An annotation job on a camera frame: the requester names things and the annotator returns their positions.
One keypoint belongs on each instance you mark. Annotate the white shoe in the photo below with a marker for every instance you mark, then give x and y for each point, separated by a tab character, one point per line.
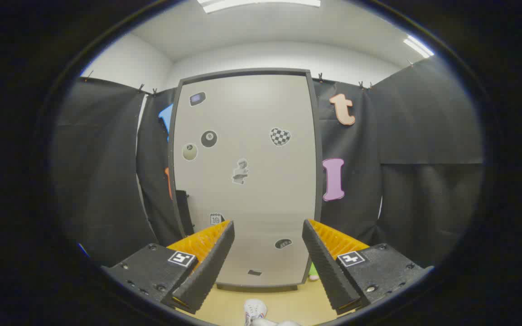
254	310

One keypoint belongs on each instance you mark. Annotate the black backdrop cloth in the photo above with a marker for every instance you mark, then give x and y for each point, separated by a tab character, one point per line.
424	136

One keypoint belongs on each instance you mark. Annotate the long ceiling light panel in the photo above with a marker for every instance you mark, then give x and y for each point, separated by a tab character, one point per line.
261	3

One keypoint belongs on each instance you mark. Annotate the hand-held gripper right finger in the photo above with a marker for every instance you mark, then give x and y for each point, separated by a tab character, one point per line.
326	271

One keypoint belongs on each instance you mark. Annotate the grey shoe cabinet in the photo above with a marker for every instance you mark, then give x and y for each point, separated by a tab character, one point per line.
243	71

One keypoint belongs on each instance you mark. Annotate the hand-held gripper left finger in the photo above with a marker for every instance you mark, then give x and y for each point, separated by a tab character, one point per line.
211	267

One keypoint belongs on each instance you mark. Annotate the narrow ceiling light panel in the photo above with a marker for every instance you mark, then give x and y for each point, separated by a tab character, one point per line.
418	46

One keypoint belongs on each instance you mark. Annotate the pink and green plush toy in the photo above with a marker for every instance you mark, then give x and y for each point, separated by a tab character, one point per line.
313	271

